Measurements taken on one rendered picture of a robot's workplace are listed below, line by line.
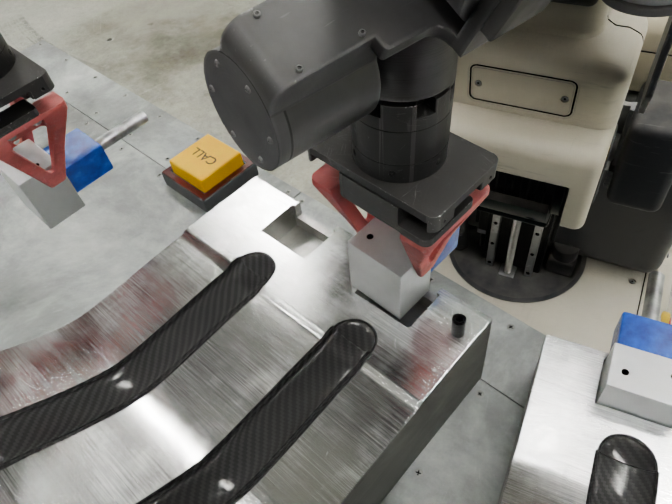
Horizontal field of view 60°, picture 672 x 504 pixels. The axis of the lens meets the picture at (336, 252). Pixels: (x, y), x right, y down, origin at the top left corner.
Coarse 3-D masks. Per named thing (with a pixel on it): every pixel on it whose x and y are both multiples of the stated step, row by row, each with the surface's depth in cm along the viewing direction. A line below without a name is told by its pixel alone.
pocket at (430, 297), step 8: (360, 296) 47; (424, 296) 46; (432, 296) 46; (376, 304) 48; (416, 304) 47; (424, 304) 47; (384, 312) 47; (408, 312) 47; (416, 312) 47; (400, 320) 47; (408, 320) 47; (408, 328) 46
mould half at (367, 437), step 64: (256, 192) 54; (192, 256) 50; (320, 256) 48; (128, 320) 47; (256, 320) 45; (320, 320) 44; (384, 320) 44; (448, 320) 43; (0, 384) 41; (64, 384) 42; (192, 384) 42; (256, 384) 42; (384, 384) 40; (448, 384) 42; (64, 448) 37; (128, 448) 38; (192, 448) 39; (320, 448) 38; (384, 448) 38
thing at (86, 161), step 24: (144, 120) 55; (24, 144) 50; (72, 144) 51; (96, 144) 51; (0, 168) 48; (48, 168) 48; (72, 168) 50; (96, 168) 52; (24, 192) 47; (48, 192) 49; (72, 192) 51; (48, 216) 50
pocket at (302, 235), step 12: (288, 216) 53; (300, 216) 53; (264, 228) 51; (276, 228) 52; (288, 228) 54; (300, 228) 54; (312, 228) 53; (324, 228) 52; (276, 240) 53; (288, 240) 53; (300, 240) 53; (312, 240) 53; (324, 240) 52; (300, 252) 52
